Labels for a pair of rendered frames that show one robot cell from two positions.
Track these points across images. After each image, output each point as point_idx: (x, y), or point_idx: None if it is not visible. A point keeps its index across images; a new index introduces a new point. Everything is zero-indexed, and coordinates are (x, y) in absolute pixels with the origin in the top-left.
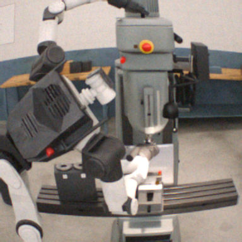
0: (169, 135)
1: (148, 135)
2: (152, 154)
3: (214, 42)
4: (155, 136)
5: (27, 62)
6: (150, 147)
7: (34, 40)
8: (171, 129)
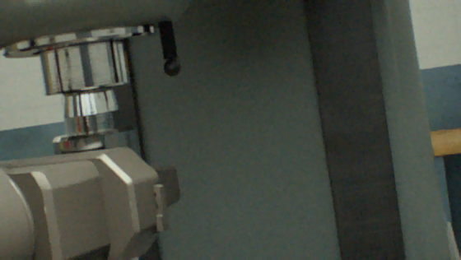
0: (382, 211)
1: (63, 76)
2: (55, 217)
3: None
4: (290, 224)
5: (19, 146)
6: (66, 162)
7: (31, 71)
8: (384, 169)
